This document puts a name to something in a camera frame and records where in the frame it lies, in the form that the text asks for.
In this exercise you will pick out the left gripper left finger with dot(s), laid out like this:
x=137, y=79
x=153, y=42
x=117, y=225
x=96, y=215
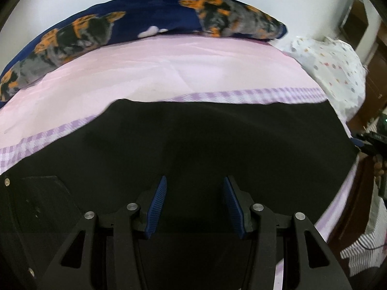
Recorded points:
x=121, y=241

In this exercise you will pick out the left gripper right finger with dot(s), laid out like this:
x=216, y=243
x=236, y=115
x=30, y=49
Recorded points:
x=308, y=262

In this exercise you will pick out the black denim pants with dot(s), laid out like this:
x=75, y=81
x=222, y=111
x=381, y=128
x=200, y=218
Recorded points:
x=288, y=157

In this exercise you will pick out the person's right hand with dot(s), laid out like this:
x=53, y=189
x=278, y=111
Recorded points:
x=379, y=166

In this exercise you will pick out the white polka dot pillow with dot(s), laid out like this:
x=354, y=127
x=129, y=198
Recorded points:
x=337, y=69

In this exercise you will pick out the striped shirt sleeve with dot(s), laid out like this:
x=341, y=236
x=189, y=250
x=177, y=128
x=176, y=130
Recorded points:
x=369, y=250

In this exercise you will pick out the lilac checked bed sheet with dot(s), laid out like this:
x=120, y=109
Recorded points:
x=179, y=69

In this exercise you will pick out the navy dog print bolster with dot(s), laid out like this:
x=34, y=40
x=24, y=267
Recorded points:
x=121, y=21

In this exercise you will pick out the wooden bed frame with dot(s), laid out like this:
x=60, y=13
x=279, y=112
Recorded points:
x=354, y=219

